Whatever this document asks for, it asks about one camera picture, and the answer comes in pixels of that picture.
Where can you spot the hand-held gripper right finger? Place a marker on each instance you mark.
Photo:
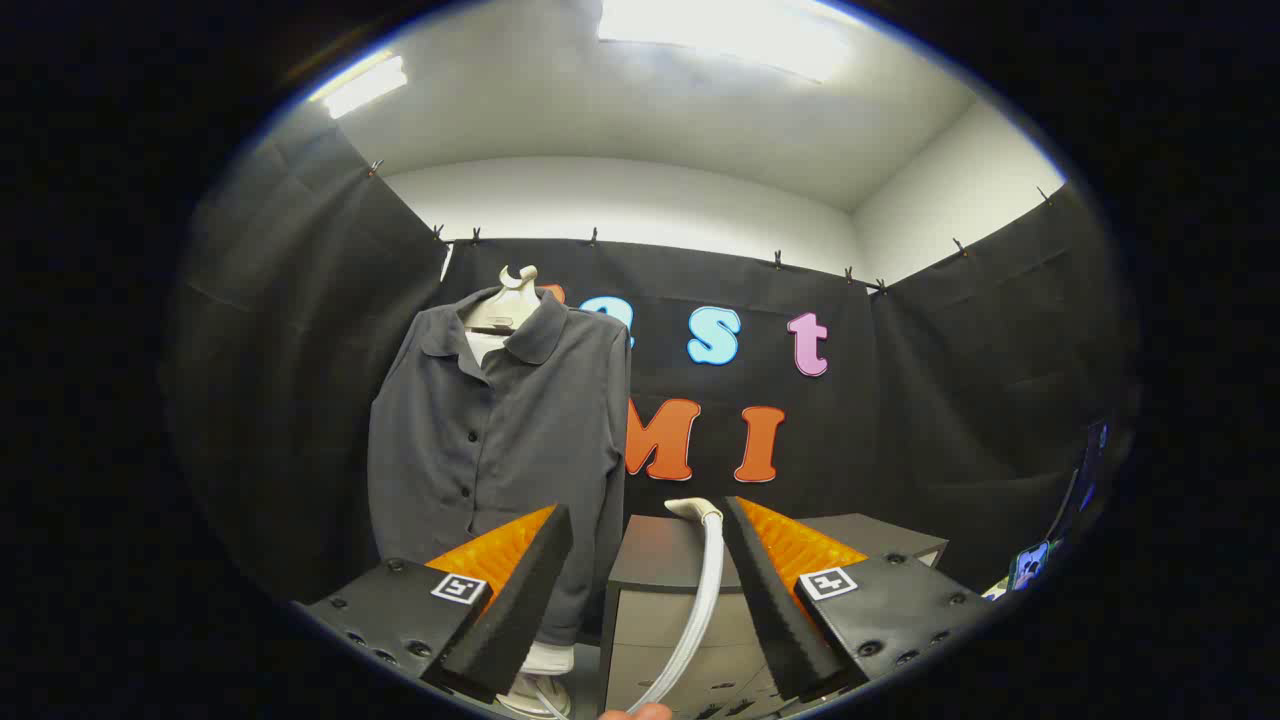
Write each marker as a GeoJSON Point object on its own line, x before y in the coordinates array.
{"type": "Point", "coordinates": [770, 610]}

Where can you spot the small ceiling light panel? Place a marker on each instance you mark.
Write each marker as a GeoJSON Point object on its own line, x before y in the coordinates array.
{"type": "Point", "coordinates": [365, 88]}

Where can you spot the grey drawer cabinet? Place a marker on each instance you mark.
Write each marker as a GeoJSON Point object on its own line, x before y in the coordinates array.
{"type": "Point", "coordinates": [660, 550]}

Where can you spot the dark grey button shirt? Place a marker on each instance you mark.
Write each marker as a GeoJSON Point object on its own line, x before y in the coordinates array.
{"type": "Point", "coordinates": [480, 450]}

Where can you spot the cream clothes hanger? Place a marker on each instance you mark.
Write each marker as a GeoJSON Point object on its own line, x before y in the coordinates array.
{"type": "Point", "coordinates": [515, 300]}

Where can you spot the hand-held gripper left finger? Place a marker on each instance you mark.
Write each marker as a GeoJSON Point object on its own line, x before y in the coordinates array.
{"type": "Point", "coordinates": [525, 610]}

